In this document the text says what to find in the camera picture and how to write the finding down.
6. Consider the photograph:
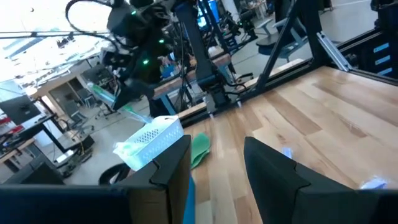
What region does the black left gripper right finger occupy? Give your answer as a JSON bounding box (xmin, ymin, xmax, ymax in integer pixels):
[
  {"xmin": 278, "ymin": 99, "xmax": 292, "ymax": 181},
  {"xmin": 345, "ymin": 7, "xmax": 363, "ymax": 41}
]
[{"xmin": 244, "ymin": 136, "xmax": 398, "ymax": 224}]

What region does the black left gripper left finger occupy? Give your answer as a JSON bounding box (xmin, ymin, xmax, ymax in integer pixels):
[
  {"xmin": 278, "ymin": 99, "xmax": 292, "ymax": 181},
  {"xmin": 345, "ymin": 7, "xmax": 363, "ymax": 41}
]
[{"xmin": 0, "ymin": 134, "xmax": 192, "ymax": 224}]

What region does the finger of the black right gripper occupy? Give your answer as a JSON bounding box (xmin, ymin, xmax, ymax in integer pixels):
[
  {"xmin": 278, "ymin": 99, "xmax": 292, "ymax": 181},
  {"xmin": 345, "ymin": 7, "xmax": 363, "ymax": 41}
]
[
  {"xmin": 114, "ymin": 83, "xmax": 155, "ymax": 110},
  {"xmin": 112, "ymin": 80, "xmax": 141, "ymax": 108}
]

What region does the green toothbrush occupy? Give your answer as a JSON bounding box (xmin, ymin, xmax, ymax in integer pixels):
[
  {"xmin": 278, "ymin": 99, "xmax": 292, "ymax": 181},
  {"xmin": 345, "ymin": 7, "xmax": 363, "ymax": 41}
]
[
  {"xmin": 113, "ymin": 141, "xmax": 147, "ymax": 166},
  {"xmin": 86, "ymin": 81, "xmax": 154, "ymax": 124}
]

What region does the wooden workbench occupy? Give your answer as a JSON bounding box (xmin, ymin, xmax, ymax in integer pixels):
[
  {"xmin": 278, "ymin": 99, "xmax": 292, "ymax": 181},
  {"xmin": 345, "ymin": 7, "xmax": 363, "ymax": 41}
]
[{"xmin": 152, "ymin": 52, "xmax": 234, "ymax": 118}]

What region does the white perforated plastic basket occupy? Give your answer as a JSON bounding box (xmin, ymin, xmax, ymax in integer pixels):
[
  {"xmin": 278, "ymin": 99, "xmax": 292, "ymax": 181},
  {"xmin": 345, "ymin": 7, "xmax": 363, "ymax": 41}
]
[{"xmin": 113, "ymin": 115, "xmax": 185, "ymax": 172}]

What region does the black computer tower with lights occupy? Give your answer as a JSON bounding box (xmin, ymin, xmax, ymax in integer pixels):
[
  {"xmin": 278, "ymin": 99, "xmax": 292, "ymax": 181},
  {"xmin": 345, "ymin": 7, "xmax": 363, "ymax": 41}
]
[{"xmin": 4, "ymin": 154, "xmax": 65, "ymax": 186}]

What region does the long ceiling light strip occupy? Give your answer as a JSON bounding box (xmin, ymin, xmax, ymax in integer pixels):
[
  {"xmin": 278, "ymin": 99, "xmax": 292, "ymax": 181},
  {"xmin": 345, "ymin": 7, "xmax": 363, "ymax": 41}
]
[{"xmin": 0, "ymin": 30, "xmax": 111, "ymax": 40}]

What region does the black computer monitor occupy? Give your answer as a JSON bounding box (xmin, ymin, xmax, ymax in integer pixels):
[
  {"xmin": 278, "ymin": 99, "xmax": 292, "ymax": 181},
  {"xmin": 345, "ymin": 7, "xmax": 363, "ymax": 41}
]
[{"xmin": 0, "ymin": 95, "xmax": 42, "ymax": 126}]

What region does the teal plastic bin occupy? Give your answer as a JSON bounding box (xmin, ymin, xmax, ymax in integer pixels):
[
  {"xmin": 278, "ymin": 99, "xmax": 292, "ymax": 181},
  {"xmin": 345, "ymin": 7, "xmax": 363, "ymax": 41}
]
[{"xmin": 183, "ymin": 175, "xmax": 197, "ymax": 224}]

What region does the black cabinet with blue strips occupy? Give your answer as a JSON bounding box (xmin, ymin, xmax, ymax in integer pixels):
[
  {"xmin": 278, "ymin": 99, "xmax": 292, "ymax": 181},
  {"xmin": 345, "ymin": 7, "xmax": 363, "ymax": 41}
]
[{"xmin": 369, "ymin": 27, "xmax": 398, "ymax": 78}]

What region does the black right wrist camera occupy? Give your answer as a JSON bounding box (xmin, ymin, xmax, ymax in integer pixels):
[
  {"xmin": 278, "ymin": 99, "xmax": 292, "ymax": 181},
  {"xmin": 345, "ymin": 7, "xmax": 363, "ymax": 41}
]
[{"xmin": 99, "ymin": 46, "xmax": 133, "ymax": 68}]

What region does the black looped strap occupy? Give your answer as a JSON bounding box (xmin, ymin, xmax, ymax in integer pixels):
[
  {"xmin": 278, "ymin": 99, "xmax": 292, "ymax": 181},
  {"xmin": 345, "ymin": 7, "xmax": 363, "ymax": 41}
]
[{"xmin": 98, "ymin": 162, "xmax": 133, "ymax": 186}]

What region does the desk with gray metal frame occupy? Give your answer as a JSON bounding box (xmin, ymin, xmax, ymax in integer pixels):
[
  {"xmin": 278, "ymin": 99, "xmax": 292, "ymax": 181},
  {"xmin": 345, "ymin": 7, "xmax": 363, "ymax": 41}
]
[{"xmin": 0, "ymin": 113, "xmax": 68, "ymax": 175}]

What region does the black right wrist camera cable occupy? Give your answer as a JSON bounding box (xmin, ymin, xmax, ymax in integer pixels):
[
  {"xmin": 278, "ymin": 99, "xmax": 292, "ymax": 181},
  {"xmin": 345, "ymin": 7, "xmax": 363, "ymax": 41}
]
[{"xmin": 65, "ymin": 0, "xmax": 121, "ymax": 52}]

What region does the black aluminium table frame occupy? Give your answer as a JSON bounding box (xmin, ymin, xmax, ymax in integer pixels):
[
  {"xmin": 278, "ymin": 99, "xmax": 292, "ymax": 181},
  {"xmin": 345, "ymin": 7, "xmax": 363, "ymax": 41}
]
[{"xmin": 178, "ymin": 0, "xmax": 398, "ymax": 128}]

